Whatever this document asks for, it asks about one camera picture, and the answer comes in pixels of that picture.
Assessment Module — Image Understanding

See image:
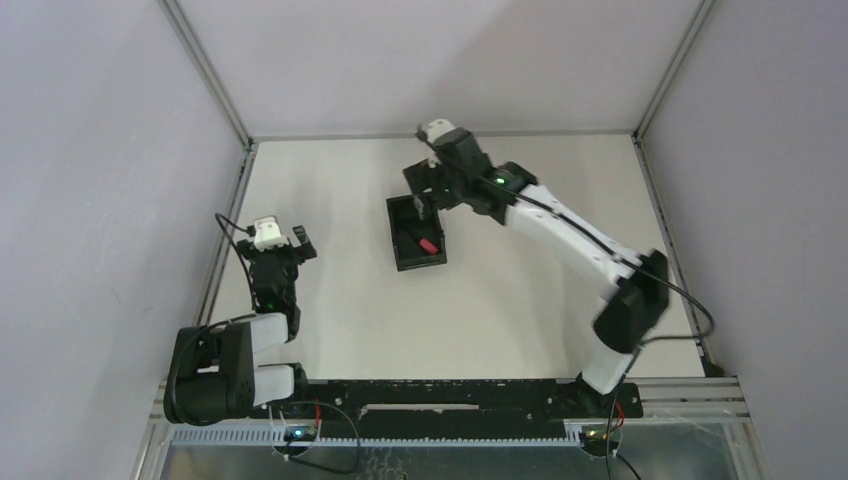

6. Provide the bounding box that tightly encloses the red handled screwdriver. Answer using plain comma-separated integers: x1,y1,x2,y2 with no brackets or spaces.
418,238,439,255

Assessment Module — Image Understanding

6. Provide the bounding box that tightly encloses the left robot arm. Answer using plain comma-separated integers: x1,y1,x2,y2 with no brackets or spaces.
163,217,317,427

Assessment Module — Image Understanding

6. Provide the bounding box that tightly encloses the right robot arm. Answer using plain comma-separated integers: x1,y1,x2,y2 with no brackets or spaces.
403,119,716,416

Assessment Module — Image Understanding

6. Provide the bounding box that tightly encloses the black plastic bin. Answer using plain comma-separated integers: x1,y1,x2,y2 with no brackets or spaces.
386,195,448,272

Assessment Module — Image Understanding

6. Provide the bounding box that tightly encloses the left controller board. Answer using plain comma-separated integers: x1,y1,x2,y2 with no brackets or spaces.
283,426,318,443

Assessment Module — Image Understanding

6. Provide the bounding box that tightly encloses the controller board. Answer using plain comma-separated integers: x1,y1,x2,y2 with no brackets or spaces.
578,429,623,458
283,426,318,443

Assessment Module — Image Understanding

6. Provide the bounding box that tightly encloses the right controller board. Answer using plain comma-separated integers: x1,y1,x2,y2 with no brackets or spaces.
578,429,623,458

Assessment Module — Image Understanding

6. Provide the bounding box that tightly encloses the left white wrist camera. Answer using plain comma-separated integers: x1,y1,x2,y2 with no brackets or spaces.
252,215,288,251

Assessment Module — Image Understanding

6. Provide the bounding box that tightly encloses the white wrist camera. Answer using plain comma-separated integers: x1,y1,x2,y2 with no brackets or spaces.
252,215,288,251
424,119,456,145

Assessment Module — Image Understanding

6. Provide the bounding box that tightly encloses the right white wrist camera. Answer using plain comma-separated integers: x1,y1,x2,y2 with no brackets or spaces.
424,119,456,145

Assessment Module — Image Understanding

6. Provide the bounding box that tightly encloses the left black cable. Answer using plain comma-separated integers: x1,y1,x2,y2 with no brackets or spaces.
214,212,260,313

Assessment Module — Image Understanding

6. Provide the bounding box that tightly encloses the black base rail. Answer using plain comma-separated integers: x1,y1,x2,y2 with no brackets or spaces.
281,379,644,442

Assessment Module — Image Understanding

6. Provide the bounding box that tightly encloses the aluminium frame front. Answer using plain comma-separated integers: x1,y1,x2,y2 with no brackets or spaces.
134,377,771,479

